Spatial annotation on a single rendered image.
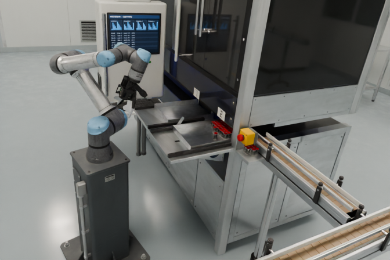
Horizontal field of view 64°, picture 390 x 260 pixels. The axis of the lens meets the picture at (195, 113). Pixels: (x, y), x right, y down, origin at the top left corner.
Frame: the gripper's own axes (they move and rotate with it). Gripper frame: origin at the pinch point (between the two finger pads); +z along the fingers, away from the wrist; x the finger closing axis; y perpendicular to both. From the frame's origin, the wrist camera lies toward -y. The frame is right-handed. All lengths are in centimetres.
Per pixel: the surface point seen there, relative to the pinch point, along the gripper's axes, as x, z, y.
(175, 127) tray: 4.2, 3.2, -35.9
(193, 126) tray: 3, 1, -50
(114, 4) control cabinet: -76, -45, -9
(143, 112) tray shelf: -29.1, 11.3, -33.5
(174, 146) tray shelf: 17.7, 8.5, -28.6
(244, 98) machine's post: 34, -34, -44
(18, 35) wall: -524, 109, -62
